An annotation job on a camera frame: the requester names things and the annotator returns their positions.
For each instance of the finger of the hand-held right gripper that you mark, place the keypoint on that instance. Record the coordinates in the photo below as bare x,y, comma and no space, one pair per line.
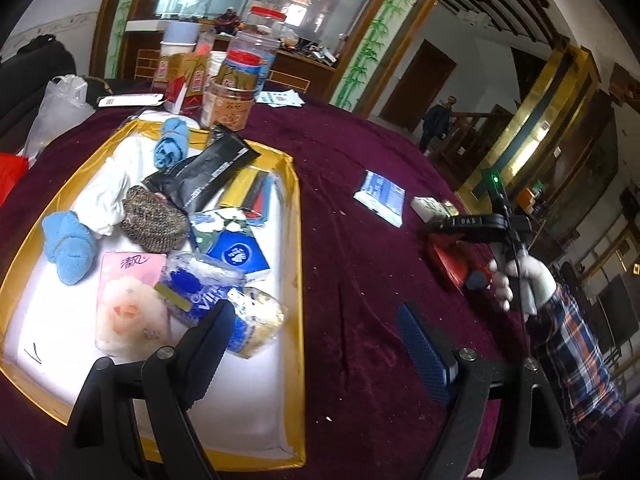
437,235

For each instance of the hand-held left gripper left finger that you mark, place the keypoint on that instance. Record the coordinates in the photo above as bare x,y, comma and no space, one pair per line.
210,350

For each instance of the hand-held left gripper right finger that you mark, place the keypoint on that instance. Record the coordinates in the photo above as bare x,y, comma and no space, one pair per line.
425,355

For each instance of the yellow sponge pack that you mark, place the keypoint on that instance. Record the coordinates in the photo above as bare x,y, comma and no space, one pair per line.
255,322

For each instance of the blue white plastic wipes pack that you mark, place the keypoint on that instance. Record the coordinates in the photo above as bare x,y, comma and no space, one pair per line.
200,285

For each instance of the gold-edged white tray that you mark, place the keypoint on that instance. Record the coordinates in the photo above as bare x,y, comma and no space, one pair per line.
250,410

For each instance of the pink tissue pack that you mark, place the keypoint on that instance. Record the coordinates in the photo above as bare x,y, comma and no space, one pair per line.
130,305

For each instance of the dark blue tissue pack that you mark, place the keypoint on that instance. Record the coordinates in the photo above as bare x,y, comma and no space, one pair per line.
237,255

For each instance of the green white tissue pack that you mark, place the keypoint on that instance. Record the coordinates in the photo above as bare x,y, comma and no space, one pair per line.
210,225

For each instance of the steel wool scrubber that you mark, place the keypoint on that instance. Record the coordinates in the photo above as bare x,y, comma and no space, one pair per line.
155,222

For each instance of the blue cloth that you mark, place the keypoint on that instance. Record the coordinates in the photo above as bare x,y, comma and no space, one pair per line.
70,250
170,147

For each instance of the black foil packet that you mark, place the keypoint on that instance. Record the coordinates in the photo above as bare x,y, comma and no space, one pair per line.
210,170

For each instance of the person's right forearm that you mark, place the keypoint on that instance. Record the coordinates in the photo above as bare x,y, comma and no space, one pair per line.
575,350

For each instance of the person's right hand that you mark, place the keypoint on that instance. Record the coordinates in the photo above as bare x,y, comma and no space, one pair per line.
537,285

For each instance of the small white box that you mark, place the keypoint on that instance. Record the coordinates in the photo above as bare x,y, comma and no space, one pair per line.
427,207

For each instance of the blue white tissue packet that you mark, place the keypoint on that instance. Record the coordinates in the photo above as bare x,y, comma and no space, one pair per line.
380,195

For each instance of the maroon velvet tablecloth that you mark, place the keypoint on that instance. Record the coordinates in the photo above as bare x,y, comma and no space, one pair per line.
360,285

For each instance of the gold framed glass cabinet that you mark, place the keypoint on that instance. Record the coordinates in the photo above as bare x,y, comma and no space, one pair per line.
540,130

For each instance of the brown wooden door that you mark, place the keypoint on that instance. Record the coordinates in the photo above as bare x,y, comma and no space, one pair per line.
415,85

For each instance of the yellow blue red striped packet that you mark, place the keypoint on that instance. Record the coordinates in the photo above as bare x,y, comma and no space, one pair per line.
250,192

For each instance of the wooden sideboard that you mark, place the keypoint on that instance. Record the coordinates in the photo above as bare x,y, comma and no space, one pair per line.
310,72

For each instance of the white wipe sachets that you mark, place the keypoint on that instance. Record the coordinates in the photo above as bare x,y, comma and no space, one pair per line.
280,98

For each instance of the wooden chair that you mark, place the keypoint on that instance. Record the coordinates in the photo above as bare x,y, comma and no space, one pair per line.
286,82
146,64

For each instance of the white plate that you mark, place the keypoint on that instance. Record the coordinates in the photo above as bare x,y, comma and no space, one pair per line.
192,124

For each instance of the clear jar with food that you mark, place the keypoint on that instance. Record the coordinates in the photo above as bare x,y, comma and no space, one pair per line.
227,107

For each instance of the tall clear labelled jar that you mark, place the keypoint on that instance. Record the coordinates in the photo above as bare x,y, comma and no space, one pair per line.
247,67

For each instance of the long white card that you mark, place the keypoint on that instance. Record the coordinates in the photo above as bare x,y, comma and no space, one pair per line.
130,100

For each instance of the red plastic bag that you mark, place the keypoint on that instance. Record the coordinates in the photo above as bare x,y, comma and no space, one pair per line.
10,175

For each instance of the red-lidded plastic jar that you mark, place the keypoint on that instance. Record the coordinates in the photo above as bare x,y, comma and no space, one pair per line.
267,20

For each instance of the red gold carton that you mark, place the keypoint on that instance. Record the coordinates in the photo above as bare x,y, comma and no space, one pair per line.
175,75

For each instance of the white paper cup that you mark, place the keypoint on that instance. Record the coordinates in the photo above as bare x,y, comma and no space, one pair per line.
217,62

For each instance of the white plastic bag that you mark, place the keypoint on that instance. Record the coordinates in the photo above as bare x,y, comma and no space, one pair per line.
57,115

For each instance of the light blue tub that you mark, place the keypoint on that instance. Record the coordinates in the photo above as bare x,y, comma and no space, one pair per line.
180,35

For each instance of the black bag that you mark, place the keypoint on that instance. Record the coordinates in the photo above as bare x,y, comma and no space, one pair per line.
30,65

